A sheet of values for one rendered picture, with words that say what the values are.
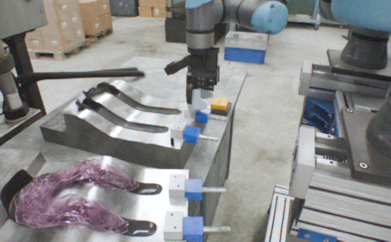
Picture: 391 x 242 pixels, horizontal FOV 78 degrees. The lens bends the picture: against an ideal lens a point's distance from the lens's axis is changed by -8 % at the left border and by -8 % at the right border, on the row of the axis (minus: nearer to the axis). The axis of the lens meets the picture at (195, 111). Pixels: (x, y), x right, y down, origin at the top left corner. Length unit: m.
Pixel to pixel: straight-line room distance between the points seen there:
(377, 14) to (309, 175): 0.38
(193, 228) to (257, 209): 1.20
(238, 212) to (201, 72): 1.14
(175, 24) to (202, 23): 4.20
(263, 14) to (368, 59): 0.46
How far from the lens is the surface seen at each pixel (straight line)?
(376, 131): 0.55
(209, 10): 0.69
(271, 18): 0.61
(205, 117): 0.80
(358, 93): 1.01
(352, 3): 0.22
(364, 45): 0.97
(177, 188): 0.60
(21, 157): 0.76
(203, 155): 0.81
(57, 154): 0.92
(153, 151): 0.73
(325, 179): 0.55
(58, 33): 4.57
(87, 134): 0.84
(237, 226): 1.64
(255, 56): 3.96
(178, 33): 4.90
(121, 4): 7.84
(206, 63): 0.73
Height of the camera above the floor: 1.32
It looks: 30 degrees down
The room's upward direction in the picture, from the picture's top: straight up
